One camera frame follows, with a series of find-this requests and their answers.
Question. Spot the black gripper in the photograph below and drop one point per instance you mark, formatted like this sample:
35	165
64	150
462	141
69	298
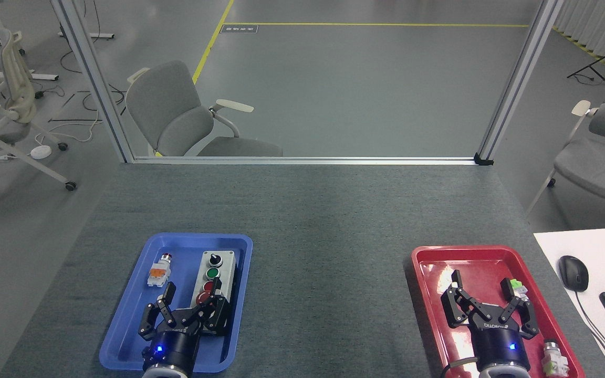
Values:
174	341
499	344

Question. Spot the grey control box with buttons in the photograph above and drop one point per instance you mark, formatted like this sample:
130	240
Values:
213	265

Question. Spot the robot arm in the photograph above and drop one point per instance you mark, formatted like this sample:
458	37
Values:
497	374
166	374

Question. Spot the red plastic tray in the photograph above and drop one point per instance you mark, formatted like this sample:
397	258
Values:
439	315

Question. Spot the blue plastic tray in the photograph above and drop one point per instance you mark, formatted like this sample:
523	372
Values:
129	325

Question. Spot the black computer mouse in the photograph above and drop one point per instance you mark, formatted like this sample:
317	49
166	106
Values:
573	273

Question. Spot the silver aluminium crossbar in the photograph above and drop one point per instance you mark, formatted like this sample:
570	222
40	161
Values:
302	160

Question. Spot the grey office chair, white armrests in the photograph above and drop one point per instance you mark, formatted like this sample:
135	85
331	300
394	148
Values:
176	121

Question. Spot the white round floor puck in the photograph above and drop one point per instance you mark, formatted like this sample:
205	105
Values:
40	152

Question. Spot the white mesh office chair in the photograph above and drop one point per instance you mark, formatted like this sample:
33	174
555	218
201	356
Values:
16	100

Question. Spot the white desk foot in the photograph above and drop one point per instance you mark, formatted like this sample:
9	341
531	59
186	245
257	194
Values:
97	35
40	76

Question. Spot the white slatted panel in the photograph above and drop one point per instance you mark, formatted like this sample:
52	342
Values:
596	21

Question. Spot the green push button switch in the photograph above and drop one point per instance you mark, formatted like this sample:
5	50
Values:
517	286

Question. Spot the red push button switch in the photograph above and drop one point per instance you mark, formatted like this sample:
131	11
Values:
158	273

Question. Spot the black corner bracket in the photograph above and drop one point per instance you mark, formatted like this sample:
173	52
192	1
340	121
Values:
483	159

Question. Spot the grey chair with white frame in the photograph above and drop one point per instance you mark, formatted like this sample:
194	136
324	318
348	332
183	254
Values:
602	157

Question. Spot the silver aluminium post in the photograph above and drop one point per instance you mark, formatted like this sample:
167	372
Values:
518	79
95	84

